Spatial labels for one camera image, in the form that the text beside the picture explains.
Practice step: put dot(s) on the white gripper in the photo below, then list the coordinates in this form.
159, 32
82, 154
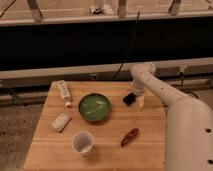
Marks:
138, 89

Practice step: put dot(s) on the black eraser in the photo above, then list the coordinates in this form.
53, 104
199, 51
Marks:
129, 99

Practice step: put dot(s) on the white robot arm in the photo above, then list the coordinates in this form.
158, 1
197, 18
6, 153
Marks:
189, 122

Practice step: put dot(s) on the green ceramic bowl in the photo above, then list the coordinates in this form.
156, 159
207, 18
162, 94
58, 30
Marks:
94, 107

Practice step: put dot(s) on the white ceramic cup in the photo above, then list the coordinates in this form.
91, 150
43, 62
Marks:
83, 143

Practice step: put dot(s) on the red chili pepper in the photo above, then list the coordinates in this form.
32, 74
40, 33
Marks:
129, 137

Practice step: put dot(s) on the white tube with cap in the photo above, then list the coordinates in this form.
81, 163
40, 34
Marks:
64, 92

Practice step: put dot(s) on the white rectangular remote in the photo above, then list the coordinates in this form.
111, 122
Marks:
60, 122

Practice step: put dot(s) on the metal frame rail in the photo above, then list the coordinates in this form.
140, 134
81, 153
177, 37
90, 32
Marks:
44, 76

